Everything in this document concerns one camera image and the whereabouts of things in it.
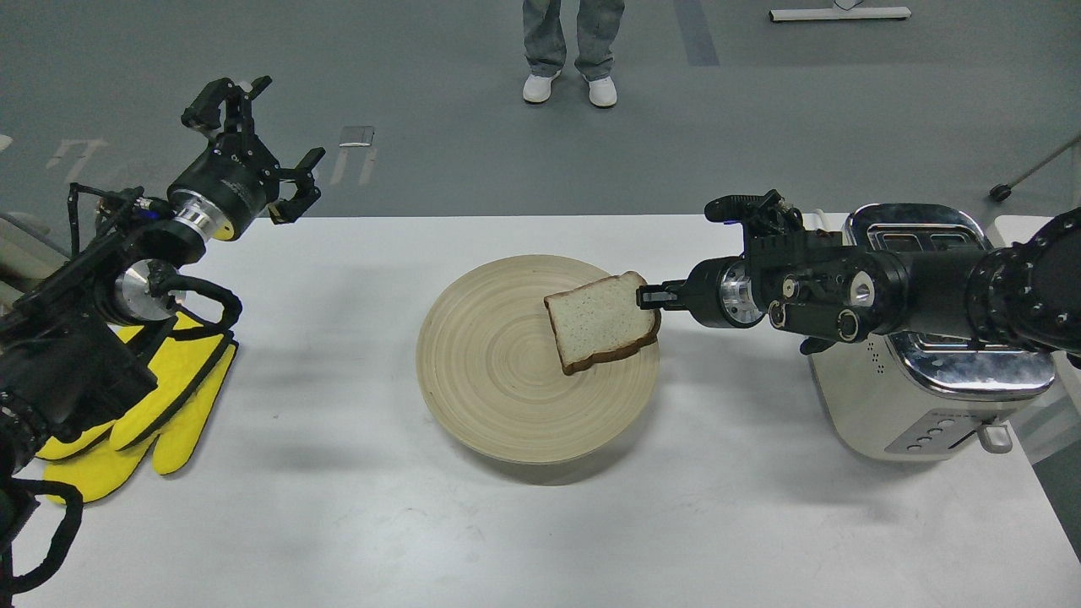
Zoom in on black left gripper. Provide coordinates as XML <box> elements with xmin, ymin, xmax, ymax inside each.
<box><xmin>166</xmin><ymin>76</ymin><xmax>325</xmax><ymax>242</ymax></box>

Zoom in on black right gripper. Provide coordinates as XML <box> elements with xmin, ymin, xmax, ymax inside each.
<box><xmin>636</xmin><ymin>257</ymin><xmax>761</xmax><ymax>328</ymax></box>

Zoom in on slice of bread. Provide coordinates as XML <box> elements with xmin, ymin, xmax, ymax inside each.
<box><xmin>543</xmin><ymin>272</ymin><xmax>660</xmax><ymax>376</ymax></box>

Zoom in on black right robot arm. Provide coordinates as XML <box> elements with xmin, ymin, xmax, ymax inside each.
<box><xmin>636</xmin><ymin>190</ymin><xmax>1080</xmax><ymax>366</ymax></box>

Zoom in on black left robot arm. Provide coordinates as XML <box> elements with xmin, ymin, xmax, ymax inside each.
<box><xmin>3</xmin><ymin>76</ymin><xmax>325</xmax><ymax>607</ymax></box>

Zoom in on cream chrome toaster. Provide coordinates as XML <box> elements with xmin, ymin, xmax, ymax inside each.
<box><xmin>806</xmin><ymin>202</ymin><xmax>1057</xmax><ymax>462</ymax></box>

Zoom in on small grey floor plate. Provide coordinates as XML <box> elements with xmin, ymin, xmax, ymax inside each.
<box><xmin>337</xmin><ymin>125</ymin><xmax>375</xmax><ymax>149</ymax></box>

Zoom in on round wooden plate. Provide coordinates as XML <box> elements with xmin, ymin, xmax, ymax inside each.
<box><xmin>416</xmin><ymin>255</ymin><xmax>660</xmax><ymax>464</ymax></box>

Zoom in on person legs in jeans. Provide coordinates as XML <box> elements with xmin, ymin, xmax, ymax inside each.
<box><xmin>520</xmin><ymin>0</ymin><xmax>625</xmax><ymax>108</ymax></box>

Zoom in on white side table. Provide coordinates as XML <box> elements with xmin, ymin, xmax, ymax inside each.
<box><xmin>985</xmin><ymin>214</ymin><xmax>1051</xmax><ymax>247</ymax></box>

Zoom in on grey stand leg with foot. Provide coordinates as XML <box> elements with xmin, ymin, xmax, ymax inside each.
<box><xmin>987</xmin><ymin>132</ymin><xmax>1080</xmax><ymax>203</ymax></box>

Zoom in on white bar on floor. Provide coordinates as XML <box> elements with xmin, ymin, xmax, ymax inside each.
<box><xmin>769</xmin><ymin>5</ymin><xmax>912</xmax><ymax>23</ymax></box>

